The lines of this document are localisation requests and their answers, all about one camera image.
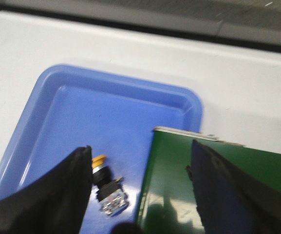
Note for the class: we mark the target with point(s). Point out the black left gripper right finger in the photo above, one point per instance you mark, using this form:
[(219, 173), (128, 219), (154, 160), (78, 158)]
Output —
[(229, 200)]

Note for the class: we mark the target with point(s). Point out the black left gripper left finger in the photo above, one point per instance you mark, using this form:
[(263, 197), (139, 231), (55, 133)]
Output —
[(55, 203)]

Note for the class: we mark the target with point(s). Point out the yellow push button switch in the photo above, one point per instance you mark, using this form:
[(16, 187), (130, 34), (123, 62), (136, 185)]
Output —
[(110, 194)]

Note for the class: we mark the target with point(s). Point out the green conveyor belt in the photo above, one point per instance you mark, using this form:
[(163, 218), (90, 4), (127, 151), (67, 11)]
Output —
[(167, 203)]

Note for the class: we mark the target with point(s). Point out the blue plastic tray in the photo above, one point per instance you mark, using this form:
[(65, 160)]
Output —
[(71, 107)]

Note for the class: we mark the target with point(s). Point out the grey stone counter ledge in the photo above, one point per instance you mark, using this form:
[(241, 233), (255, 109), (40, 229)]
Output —
[(243, 22)]

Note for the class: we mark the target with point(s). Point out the aluminium conveyor frame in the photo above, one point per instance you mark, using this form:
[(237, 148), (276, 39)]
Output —
[(193, 134)]

